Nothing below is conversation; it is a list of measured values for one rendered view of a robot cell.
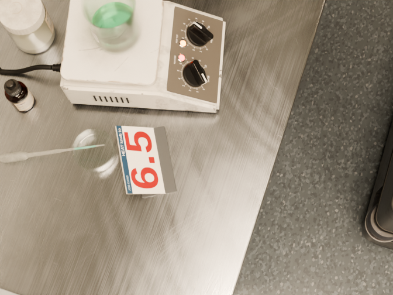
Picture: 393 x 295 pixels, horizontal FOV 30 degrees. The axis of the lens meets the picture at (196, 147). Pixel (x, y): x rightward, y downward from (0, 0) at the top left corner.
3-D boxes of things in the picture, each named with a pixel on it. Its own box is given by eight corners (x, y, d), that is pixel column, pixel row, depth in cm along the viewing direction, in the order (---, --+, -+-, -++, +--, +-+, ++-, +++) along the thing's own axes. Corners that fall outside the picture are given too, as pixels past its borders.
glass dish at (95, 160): (123, 161, 96) (121, 157, 94) (85, 180, 95) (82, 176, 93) (106, 126, 97) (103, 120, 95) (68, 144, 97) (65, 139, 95)
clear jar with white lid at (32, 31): (27, 63, 100) (11, 38, 92) (5, 30, 102) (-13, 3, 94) (64, 40, 101) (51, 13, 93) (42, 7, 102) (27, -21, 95)
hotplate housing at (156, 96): (226, 26, 101) (226, -2, 93) (219, 116, 97) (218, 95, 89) (66, 16, 102) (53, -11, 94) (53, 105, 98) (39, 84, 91)
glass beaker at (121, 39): (137, 62, 91) (128, 33, 82) (87, 53, 91) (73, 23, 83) (150, 11, 92) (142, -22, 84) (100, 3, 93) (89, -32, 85)
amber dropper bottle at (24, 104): (8, 105, 99) (-8, 86, 92) (21, 87, 99) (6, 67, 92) (26, 116, 98) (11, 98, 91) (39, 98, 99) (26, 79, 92)
